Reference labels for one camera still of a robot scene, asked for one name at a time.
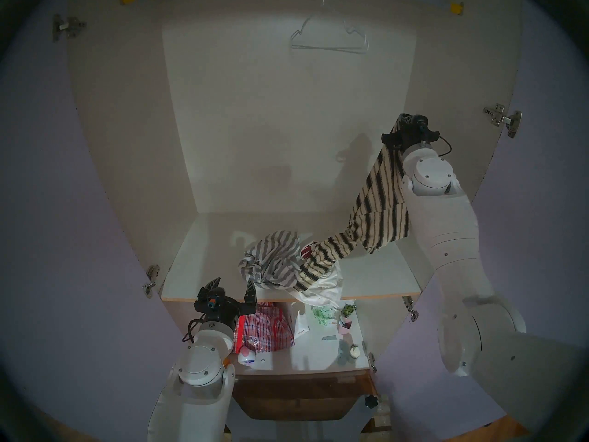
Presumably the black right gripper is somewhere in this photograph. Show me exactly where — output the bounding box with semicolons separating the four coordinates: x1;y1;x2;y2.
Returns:
381;113;441;153

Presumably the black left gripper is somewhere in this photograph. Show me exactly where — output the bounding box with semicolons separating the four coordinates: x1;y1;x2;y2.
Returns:
193;278;257;327

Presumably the grey white striped top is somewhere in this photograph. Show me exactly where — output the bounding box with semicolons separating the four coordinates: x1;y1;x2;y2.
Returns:
238;231;304;290

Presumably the beige black striped top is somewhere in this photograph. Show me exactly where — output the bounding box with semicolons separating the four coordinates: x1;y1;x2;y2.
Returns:
294;142;410;293

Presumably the white top with red print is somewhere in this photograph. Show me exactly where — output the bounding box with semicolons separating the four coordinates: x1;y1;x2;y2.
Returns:
294;243;343;308

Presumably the red plaid woven bag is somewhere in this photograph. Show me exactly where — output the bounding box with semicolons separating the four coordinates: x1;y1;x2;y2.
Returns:
234;302;295;354

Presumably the small white paper bag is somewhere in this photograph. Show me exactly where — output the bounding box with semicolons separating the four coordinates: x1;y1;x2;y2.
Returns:
293;308;310;340

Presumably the green patterned packet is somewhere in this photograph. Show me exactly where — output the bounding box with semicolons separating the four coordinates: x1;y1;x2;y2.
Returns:
312;305;339;326

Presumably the white wardrobe body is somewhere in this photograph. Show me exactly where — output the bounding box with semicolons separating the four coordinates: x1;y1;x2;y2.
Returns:
64;0;525;303

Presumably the brown wooden drawer front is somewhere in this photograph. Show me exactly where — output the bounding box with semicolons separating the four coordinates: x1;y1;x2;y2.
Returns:
231;376;375;421

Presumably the lilac wardrobe door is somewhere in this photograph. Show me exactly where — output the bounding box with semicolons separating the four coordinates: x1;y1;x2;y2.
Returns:
0;8;187;442
375;4;589;435

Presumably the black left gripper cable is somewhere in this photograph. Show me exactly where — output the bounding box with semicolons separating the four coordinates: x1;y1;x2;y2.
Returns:
183;316;205;343

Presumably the white wire clothes hanger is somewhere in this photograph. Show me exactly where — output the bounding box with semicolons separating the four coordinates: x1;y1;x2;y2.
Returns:
290;0;370;55

